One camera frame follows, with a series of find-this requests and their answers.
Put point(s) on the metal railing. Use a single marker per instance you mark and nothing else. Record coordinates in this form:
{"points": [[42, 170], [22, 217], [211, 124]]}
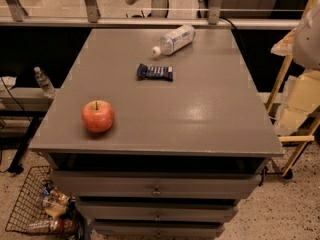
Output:
{"points": [[244, 14]]}

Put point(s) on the small water bottle on shelf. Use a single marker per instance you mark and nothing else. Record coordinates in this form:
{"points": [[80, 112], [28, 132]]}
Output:
{"points": [[44, 83]]}

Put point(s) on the plastic bottle in basket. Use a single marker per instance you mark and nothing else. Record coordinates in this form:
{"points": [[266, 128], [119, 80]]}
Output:
{"points": [[52, 226]]}

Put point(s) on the grey side shelf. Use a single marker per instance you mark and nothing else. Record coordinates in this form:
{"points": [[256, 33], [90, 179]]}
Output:
{"points": [[28, 99]]}

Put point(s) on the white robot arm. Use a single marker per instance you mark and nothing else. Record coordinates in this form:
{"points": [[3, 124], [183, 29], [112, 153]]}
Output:
{"points": [[306, 46]]}

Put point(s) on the grey drawer cabinet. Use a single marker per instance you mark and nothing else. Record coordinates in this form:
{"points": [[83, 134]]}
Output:
{"points": [[179, 156]]}

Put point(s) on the snack bags in basket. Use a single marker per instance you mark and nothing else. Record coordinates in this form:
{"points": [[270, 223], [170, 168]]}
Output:
{"points": [[54, 201]]}

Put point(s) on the clear plastic water bottle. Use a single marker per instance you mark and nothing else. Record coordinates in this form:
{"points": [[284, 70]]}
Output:
{"points": [[174, 40]]}

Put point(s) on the black wire basket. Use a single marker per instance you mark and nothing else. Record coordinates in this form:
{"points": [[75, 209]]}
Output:
{"points": [[28, 209]]}

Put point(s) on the blue rxbar blueberry wrapper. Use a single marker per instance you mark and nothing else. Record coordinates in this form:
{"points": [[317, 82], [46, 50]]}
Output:
{"points": [[154, 73]]}

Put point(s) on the red apple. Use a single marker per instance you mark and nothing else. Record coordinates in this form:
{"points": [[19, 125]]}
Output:
{"points": [[98, 116]]}

